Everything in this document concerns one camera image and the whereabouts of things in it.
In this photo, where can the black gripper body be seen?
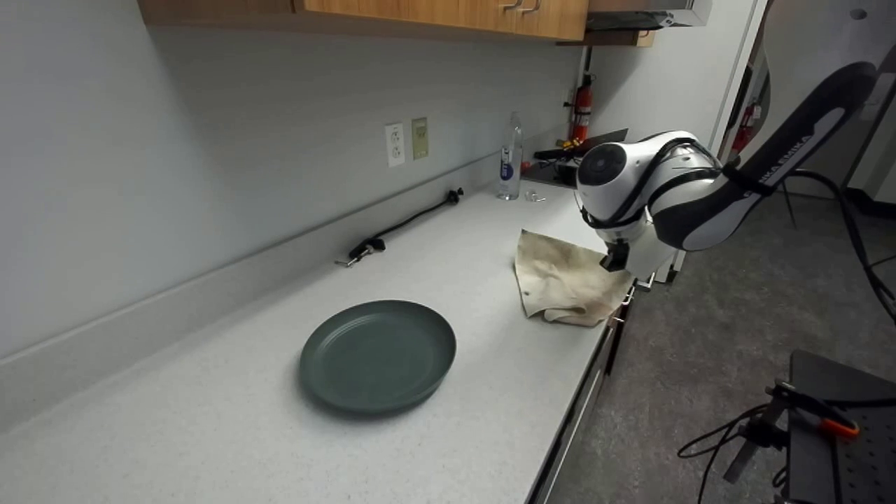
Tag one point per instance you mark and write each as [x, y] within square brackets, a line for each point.
[616, 257]

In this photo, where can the cream white cloth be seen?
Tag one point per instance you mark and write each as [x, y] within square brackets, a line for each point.
[567, 283]

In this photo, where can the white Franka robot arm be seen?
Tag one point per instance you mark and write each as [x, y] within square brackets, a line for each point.
[688, 198]

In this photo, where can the clear water bottle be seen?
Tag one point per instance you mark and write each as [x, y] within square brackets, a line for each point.
[507, 164]

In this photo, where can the red fire extinguisher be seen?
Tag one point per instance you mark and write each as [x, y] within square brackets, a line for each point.
[584, 104]

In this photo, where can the wooden upper cabinet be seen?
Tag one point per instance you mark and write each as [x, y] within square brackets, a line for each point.
[555, 21]

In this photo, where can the dark green plate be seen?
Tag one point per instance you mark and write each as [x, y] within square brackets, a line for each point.
[377, 360]

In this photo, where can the black stand with clamp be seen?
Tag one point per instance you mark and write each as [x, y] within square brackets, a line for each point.
[833, 423]

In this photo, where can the beige wall switch plate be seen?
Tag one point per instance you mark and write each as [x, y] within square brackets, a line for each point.
[418, 139]

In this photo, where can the white wall outlet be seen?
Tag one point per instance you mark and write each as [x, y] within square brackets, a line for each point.
[397, 145]

